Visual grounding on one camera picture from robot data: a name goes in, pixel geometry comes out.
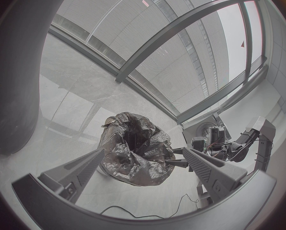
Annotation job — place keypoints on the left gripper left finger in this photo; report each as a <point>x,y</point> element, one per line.
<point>85,170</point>

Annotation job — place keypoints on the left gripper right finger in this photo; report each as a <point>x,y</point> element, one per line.
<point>212,174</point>

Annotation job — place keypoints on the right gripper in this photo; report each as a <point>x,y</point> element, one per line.
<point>216,152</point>

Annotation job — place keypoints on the black plastic bag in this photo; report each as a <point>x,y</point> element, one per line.
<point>145,162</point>

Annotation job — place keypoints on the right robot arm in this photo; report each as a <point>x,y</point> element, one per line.
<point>241,146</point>

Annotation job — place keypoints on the white trash bin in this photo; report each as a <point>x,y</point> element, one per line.
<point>102,171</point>

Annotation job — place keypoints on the window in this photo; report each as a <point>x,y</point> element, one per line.
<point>181,23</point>

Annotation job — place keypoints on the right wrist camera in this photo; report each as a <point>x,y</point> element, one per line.
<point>198,144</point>

